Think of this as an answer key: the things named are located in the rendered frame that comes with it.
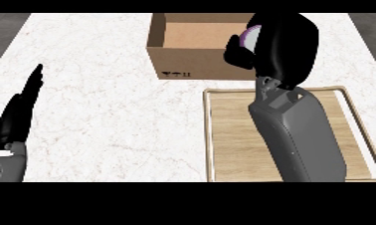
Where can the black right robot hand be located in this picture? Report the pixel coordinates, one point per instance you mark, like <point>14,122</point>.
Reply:
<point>286,46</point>

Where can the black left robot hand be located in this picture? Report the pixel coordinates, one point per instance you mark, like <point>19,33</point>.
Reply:
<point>23,109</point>

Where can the purple-rimmed can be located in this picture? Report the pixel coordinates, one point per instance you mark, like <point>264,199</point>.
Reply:
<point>249,37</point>

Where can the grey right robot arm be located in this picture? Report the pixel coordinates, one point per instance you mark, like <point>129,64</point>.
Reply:
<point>297,136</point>

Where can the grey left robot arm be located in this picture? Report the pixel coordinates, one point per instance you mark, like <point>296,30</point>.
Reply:
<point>11,164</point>

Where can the brown cardboard box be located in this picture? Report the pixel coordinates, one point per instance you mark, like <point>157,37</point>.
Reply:
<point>194,57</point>

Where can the pale wooden tray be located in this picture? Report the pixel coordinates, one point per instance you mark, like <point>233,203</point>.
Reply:
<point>234,136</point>

